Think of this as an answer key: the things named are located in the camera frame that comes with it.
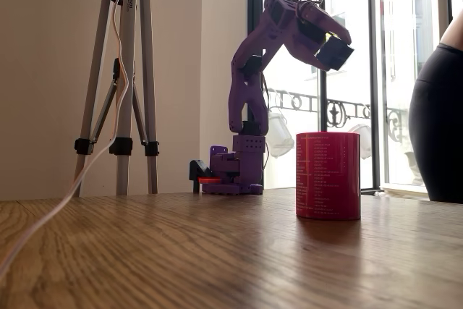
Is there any white cable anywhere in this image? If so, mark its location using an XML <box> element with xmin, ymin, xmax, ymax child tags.
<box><xmin>0</xmin><ymin>0</ymin><xmax>130</xmax><ymax>281</ymax></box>

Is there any black orange table clamp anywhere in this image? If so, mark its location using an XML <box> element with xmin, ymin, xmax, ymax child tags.
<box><xmin>188</xmin><ymin>159</ymin><xmax>221</xmax><ymax>194</ymax></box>

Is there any person in black trousers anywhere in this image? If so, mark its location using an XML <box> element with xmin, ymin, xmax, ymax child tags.
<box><xmin>408</xmin><ymin>8</ymin><xmax>463</xmax><ymax>203</ymax></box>

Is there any dark blue cube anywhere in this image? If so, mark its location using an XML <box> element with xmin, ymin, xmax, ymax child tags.
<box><xmin>315</xmin><ymin>38</ymin><xmax>354</xmax><ymax>72</ymax></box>

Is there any silver camera tripod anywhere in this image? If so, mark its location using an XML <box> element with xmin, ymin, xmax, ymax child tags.
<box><xmin>74</xmin><ymin>0</ymin><xmax>160</xmax><ymax>196</ymax></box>

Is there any red printed cup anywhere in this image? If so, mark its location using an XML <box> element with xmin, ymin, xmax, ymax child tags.
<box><xmin>295</xmin><ymin>131</ymin><xmax>362</xmax><ymax>221</ymax></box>

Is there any black iron balcony railing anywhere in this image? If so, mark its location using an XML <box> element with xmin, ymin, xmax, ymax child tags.
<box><xmin>267</xmin><ymin>88</ymin><xmax>408</xmax><ymax>143</ymax></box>

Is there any grey stone urn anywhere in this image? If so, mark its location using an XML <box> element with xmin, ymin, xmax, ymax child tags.
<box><xmin>404</xmin><ymin>151</ymin><xmax>425</xmax><ymax>185</ymax></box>

